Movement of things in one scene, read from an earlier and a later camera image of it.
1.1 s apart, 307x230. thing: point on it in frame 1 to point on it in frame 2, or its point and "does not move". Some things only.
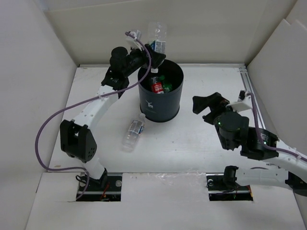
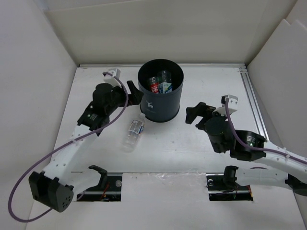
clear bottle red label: (156, 86) does not move
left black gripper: (156, 57) to (134, 98)
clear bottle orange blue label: (130, 140) does not move
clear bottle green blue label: (157, 38) to (165, 87)
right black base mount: (221, 188) does not move
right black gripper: (200, 103) to (201, 109)
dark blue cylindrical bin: (160, 108) does not move
